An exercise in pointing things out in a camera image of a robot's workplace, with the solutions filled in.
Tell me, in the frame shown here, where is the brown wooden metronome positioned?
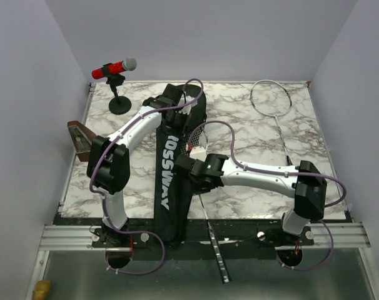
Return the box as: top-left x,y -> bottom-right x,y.
67,121 -> 96,163

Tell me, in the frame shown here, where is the aluminium frame rail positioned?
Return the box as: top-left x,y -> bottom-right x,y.
39,223 -> 371,252

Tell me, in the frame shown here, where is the white badminton racket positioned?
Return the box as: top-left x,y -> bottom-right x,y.
187,127 -> 231,284

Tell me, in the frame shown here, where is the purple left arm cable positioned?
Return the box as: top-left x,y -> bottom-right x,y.
89,77 -> 205,276

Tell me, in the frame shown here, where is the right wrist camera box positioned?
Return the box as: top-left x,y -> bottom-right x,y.
189,146 -> 207,161

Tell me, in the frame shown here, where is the brass floor fitting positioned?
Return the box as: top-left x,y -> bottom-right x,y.
31,280 -> 51,300

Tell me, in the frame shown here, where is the black table edge rail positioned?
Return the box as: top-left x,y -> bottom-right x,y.
54,216 -> 365,261

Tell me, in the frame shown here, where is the silver badminton racket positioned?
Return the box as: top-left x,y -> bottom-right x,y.
250,79 -> 293,166

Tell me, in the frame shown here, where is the black racket bag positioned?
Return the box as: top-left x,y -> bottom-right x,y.
153,84 -> 207,246

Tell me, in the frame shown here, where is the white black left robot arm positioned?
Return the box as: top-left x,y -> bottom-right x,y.
87,82 -> 203,247

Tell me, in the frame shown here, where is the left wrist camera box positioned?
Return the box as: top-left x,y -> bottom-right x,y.
178,101 -> 198,116

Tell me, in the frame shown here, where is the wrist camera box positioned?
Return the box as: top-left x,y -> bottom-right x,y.
178,101 -> 198,116
189,146 -> 207,161

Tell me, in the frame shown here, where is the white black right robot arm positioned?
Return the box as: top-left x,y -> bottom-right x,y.
173,154 -> 327,245

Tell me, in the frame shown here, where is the red microphone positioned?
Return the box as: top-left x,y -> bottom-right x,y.
91,57 -> 137,80

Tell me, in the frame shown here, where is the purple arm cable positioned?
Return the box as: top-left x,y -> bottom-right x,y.
89,77 -> 205,276
188,120 -> 348,272

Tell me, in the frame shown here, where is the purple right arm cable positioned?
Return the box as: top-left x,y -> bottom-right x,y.
188,120 -> 348,272

